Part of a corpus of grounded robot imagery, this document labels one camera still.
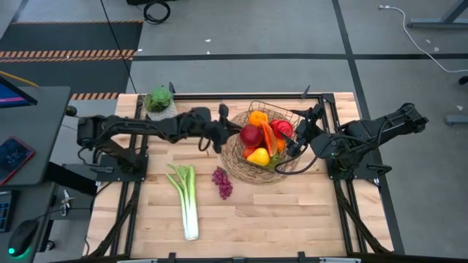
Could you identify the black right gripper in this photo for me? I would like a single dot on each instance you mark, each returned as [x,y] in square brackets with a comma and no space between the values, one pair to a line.
[307,131]

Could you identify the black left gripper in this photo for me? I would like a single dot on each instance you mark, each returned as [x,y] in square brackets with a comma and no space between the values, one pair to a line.
[208,126]

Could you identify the pink red apple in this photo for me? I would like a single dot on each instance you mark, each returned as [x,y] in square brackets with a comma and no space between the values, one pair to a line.
[251,135]

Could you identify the orange mandarin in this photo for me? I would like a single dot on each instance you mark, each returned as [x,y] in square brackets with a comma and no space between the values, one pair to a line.
[281,145]
[257,117]

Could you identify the watermelon slice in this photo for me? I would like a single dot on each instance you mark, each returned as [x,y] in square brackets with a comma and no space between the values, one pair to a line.
[270,139]

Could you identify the yellow apple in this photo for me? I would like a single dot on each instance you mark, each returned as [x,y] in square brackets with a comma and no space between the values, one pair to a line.
[259,157]

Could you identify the green pear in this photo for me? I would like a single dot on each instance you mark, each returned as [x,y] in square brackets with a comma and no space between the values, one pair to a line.
[274,160]

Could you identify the purple grape bunch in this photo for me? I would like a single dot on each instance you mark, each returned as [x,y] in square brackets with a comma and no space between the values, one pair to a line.
[222,183]

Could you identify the celery stalk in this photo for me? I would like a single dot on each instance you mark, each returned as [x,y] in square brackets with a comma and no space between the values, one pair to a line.
[190,212]

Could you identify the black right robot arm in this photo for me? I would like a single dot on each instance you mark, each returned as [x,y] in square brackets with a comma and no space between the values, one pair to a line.
[373,131]

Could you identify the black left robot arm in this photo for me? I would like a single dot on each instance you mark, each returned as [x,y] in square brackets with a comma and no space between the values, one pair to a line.
[139,128]

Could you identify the green plant in patterned pot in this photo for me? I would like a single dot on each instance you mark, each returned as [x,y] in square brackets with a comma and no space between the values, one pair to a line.
[159,100]

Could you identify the grey desk foot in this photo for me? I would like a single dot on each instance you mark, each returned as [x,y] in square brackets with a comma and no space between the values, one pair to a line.
[457,120]

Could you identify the black chair wheel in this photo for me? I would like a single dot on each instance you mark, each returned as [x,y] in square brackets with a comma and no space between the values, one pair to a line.
[463,79]

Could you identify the small metal tool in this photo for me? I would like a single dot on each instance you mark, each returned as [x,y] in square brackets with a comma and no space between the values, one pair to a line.
[66,202]

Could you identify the black striped floor mat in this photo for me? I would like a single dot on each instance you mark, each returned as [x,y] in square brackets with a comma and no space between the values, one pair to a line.
[73,38]

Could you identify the dark grey side desk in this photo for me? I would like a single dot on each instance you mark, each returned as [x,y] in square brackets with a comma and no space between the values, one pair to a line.
[36,120]

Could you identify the tablet in red case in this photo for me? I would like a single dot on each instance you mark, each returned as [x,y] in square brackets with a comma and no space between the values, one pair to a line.
[14,159]

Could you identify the computer monitor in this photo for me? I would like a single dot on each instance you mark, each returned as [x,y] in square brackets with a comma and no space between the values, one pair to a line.
[11,96]

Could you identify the black computer mouse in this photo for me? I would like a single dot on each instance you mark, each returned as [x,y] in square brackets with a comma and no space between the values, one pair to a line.
[22,237]

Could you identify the black keyboard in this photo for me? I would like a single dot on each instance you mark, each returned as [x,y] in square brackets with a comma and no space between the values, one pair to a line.
[3,215]

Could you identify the black aluminium table frame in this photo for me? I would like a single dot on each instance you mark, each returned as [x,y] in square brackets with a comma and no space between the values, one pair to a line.
[237,96]

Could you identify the white rail bracket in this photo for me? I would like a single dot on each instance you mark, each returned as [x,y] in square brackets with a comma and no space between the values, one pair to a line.
[137,261]
[340,260]

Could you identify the grey desk leg frame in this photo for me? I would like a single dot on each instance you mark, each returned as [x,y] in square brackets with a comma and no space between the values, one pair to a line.
[431,24]

